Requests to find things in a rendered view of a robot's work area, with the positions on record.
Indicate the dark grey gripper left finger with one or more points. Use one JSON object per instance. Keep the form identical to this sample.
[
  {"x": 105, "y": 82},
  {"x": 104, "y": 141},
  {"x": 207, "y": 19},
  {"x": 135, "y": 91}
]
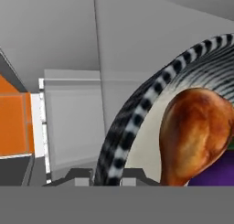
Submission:
[{"x": 79, "y": 174}]

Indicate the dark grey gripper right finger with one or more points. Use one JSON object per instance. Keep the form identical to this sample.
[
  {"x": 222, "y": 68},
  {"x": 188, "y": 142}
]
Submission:
[{"x": 137, "y": 174}]

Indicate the black and white striped bowl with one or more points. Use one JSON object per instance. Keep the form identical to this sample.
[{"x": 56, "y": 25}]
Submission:
[{"x": 143, "y": 104}]

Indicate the grey fridge door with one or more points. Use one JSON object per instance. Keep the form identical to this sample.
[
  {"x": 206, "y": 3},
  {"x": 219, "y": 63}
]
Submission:
[{"x": 74, "y": 124}]

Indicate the brown roasted chicken drumstick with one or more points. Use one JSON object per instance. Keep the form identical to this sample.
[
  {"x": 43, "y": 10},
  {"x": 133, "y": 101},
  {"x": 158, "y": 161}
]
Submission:
[{"x": 195, "y": 133}]

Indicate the purple eggplant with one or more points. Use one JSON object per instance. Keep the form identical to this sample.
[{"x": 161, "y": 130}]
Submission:
[{"x": 218, "y": 172}]

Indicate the dark grey cupboard front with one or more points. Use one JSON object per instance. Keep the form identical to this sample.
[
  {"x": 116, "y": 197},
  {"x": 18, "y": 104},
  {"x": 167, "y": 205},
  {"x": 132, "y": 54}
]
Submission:
[{"x": 13, "y": 171}]

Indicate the orange cupboard door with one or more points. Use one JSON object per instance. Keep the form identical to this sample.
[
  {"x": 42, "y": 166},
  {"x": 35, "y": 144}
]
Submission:
[{"x": 13, "y": 124}]

